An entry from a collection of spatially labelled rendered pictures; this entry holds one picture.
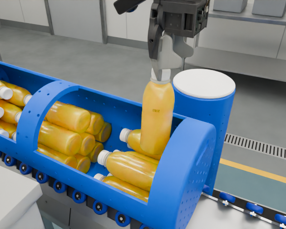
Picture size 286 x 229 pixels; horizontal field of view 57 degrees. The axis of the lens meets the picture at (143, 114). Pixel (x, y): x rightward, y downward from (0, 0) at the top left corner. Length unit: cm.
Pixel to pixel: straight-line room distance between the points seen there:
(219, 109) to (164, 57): 71
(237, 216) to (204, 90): 55
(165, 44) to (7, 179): 44
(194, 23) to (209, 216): 55
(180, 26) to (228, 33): 358
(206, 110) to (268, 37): 293
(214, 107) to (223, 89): 10
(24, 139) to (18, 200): 21
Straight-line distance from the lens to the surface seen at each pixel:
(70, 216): 89
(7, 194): 63
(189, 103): 115
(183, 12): 45
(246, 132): 276
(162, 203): 56
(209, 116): 117
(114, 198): 63
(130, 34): 456
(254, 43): 404
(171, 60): 49
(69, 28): 521
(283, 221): 82
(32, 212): 67
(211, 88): 119
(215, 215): 83
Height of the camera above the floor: 159
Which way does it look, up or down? 34 degrees down
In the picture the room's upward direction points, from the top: straight up
